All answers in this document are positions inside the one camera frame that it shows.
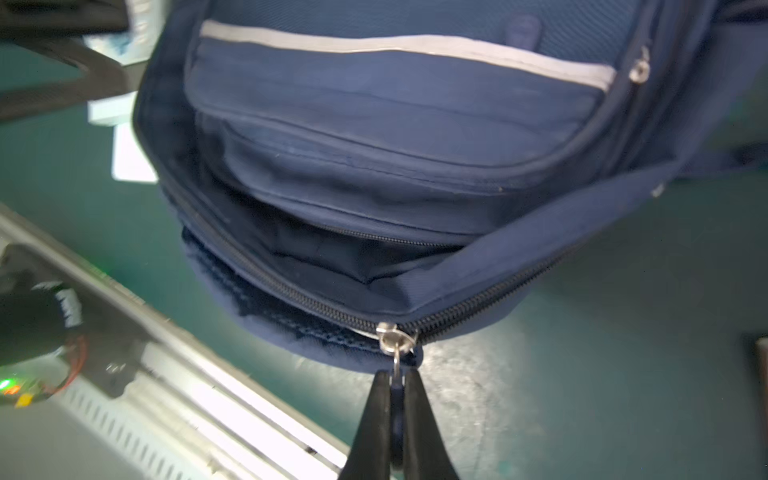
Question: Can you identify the white green calculator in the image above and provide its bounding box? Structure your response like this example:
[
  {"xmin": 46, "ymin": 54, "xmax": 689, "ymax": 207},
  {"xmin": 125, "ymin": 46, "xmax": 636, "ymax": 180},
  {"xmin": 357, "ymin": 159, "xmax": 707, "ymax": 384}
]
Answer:
[{"xmin": 85, "ymin": 0, "xmax": 171, "ymax": 184}]

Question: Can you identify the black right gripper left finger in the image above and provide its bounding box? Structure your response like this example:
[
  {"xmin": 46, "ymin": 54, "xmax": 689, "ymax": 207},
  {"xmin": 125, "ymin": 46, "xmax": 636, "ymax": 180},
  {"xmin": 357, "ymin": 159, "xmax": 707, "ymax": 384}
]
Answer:
[{"xmin": 338, "ymin": 371, "xmax": 392, "ymax": 480}]

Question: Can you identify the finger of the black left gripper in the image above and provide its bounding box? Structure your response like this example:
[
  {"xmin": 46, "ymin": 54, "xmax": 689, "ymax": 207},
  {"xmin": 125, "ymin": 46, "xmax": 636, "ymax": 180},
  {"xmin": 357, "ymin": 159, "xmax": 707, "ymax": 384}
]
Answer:
[{"xmin": 1, "ymin": 38, "xmax": 146, "ymax": 123}]

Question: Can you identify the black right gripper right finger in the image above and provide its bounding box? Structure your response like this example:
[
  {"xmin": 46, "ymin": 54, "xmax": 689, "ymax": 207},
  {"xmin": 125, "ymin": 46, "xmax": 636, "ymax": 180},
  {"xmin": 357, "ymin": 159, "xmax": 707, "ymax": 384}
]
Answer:
[{"xmin": 402, "ymin": 370, "xmax": 459, "ymax": 480}]

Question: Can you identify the white slotted cable duct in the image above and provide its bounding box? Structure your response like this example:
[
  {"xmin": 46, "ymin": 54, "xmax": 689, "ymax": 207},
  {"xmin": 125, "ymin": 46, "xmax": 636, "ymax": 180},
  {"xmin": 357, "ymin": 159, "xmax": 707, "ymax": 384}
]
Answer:
[{"xmin": 52, "ymin": 378, "xmax": 211, "ymax": 479}]

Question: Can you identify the navy blue student backpack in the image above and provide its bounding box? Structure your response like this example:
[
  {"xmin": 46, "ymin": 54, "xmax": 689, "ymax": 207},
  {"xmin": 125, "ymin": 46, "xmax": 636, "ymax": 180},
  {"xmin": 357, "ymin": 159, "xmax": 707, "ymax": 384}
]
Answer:
[{"xmin": 133, "ymin": 1, "xmax": 767, "ymax": 372}]

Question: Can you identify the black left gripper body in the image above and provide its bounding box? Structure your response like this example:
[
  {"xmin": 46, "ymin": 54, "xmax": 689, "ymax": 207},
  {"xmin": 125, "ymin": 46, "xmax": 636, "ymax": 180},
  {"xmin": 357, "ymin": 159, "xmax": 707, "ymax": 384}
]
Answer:
[{"xmin": 1, "ymin": 1, "xmax": 129, "ymax": 36}]

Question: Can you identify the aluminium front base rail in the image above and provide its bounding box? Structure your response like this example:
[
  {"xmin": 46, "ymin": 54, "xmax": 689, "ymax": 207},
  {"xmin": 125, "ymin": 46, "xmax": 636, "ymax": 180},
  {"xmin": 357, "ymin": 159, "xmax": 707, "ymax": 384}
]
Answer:
[{"xmin": 1, "ymin": 209, "xmax": 347, "ymax": 479}]

